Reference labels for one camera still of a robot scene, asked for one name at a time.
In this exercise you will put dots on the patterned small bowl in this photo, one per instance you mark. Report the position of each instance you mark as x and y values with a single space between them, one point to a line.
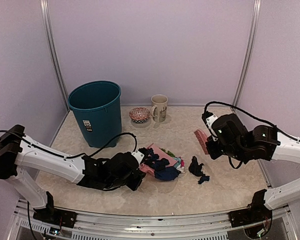
139 115

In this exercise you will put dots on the left aluminium corner post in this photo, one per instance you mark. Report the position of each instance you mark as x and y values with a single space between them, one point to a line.
44 6

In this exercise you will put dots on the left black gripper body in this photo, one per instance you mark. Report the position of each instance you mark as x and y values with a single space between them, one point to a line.
133 185

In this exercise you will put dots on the aluminium front rail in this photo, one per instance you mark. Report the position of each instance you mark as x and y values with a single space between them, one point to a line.
99 226

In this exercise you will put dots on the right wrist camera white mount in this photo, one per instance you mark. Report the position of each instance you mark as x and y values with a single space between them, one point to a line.
209 118

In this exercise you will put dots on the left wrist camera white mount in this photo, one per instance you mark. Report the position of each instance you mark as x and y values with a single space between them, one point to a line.
139 156

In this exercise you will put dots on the teal plastic bucket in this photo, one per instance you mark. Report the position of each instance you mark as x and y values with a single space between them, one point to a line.
97 109

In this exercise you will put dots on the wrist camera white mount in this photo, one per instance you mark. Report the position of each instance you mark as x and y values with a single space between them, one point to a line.
209 118
139 156

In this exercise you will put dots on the pink hand brush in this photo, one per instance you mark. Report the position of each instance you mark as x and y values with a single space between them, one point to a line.
202 139

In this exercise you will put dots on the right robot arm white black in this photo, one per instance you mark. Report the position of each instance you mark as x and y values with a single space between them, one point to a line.
229 137

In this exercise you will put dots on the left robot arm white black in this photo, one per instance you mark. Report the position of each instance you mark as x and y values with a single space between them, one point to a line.
19 151

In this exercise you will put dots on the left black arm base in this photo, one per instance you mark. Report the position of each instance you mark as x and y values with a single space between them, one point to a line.
56 216

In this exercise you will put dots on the pink dustpan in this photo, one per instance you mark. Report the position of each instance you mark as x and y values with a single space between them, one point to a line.
148 170

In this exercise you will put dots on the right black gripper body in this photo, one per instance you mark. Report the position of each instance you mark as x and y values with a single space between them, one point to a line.
214 152

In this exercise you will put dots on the right aluminium corner post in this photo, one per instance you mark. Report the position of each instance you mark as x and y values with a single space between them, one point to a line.
249 51

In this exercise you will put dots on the beige ceramic mug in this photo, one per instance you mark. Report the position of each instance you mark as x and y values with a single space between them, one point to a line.
159 105

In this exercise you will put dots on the black scrap right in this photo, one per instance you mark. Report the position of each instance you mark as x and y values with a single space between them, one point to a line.
195 168

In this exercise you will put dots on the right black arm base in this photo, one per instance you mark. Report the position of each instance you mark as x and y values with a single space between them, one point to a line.
255 212

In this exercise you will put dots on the pile of coloured scraps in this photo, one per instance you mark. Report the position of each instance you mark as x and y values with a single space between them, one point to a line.
152 160

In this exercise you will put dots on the large dark blue scrap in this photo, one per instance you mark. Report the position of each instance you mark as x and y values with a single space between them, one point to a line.
168 174

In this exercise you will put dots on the dark blue scrap right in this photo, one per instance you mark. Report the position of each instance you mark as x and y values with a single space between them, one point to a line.
203 178

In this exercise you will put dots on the aluminium corner post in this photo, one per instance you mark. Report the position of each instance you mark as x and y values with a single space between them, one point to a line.
44 6
249 51

